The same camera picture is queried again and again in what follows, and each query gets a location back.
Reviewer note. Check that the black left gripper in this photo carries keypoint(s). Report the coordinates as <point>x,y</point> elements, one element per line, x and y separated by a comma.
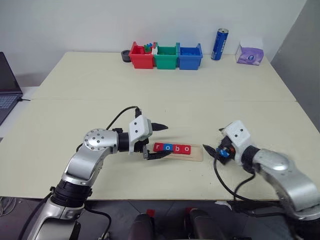
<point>140,146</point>

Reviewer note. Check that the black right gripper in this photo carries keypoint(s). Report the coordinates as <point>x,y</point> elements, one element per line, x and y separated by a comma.
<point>225,161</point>

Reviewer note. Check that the red letter block r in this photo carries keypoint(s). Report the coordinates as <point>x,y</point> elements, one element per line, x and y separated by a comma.
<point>158,147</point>

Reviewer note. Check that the blue letter block t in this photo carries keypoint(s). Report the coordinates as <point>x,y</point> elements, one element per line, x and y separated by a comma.
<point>223,152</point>

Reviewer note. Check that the blue letter block o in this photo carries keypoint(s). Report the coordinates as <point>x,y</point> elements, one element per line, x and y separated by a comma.
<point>167,148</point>

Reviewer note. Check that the red letter block b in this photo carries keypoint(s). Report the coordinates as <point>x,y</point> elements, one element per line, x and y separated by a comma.
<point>177,148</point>

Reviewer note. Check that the red letter block o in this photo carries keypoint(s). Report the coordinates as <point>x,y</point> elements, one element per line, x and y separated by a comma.
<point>186,149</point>

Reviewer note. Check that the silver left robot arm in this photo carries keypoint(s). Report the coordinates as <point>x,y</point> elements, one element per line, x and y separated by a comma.
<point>80,165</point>

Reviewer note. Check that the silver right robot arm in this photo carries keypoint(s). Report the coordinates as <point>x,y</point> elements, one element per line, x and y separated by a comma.
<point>287,175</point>

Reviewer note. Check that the long wooden letter tray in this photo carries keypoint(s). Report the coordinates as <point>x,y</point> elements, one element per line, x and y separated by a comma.
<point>196,156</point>

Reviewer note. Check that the dark rounded shape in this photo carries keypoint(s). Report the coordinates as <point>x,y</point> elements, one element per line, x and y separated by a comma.
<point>141,227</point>
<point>202,225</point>

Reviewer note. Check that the green plastic bin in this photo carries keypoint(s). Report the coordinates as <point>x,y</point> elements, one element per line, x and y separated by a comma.
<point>165,62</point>

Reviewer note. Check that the red plastic bin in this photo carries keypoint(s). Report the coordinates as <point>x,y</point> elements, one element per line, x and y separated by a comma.
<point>141,61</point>

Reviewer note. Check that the blue plastic bin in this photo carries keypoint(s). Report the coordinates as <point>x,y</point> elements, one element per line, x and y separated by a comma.
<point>190,62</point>

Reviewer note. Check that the white plastic piece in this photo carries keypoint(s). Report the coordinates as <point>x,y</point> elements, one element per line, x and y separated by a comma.
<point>154,51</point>

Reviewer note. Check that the green toy brick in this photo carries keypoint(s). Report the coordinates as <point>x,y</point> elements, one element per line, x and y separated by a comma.
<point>146,50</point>

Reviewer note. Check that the blue toy brick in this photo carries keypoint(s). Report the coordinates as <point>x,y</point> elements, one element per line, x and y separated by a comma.
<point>149,46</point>

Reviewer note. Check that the red toy brick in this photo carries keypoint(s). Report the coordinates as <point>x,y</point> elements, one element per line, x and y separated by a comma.
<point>154,45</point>

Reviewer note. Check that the purple tissue box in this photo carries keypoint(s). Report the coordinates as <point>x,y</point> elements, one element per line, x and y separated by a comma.
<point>250,55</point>

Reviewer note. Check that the tall blue drink can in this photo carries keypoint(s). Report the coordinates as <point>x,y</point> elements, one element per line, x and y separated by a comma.
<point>218,45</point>

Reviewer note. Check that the dark grey laptop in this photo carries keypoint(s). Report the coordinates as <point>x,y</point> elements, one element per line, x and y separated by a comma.
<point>7,95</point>

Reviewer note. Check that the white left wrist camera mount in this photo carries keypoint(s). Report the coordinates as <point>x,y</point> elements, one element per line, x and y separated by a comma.
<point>138,127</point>

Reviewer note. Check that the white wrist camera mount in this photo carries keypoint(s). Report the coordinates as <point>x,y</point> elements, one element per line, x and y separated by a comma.
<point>237,135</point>
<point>138,127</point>

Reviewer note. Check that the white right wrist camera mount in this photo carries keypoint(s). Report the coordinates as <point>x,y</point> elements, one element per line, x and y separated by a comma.
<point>237,135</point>

